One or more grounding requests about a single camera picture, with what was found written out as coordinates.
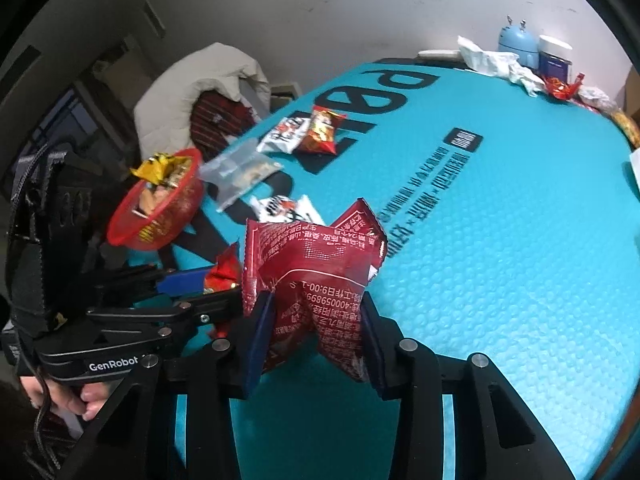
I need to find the clear zip bag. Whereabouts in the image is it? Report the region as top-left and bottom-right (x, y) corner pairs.
(198, 139), (283, 212)

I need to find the red plaid scarf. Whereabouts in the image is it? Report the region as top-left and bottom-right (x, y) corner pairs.
(190, 90), (259, 162)

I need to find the teal mat with black letters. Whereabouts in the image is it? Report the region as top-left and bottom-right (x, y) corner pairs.
(124, 57), (640, 480)

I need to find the red gold snack packet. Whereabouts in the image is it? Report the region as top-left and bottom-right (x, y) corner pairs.
(296, 105), (347, 155)

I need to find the red candy wrapper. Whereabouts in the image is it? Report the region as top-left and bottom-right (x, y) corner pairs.
(542, 73), (585, 101)

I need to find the white snack packet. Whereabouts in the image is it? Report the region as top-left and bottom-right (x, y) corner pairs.
(256, 117), (310, 154)
(250, 195), (324, 226)

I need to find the person's left hand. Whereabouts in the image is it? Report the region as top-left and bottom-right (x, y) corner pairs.
(20, 376), (112, 422)

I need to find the crumpled white tissue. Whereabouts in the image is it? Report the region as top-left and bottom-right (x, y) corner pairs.
(458, 36), (546, 98)

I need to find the navy jar white lid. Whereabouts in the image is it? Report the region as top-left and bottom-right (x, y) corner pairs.
(538, 35), (573, 82)

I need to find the red plastic mesh basket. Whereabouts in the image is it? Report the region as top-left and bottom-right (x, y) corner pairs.
(106, 148), (205, 252)

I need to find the light blue deer humidifier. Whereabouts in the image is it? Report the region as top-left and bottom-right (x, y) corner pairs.
(498, 16), (539, 70)

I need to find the dark red foil packet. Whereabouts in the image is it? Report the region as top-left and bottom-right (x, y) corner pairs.
(241, 198), (387, 382)

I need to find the yellow black snack packet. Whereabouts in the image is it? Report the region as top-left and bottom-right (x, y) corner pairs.
(130, 153), (192, 185)

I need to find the white quilted jacket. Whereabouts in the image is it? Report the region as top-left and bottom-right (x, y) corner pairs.
(134, 42), (271, 159)

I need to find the wall access panel frame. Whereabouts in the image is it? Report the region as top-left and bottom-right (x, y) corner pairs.
(269, 81), (303, 113)

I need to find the orange red snack packet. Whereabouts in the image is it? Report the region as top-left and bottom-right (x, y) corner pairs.
(203, 242), (242, 294)

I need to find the beige bread snack packet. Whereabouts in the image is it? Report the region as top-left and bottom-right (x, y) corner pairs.
(137, 182), (170, 216)

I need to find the yellow patterned snack bag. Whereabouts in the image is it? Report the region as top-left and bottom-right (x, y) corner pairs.
(610, 110), (640, 150)

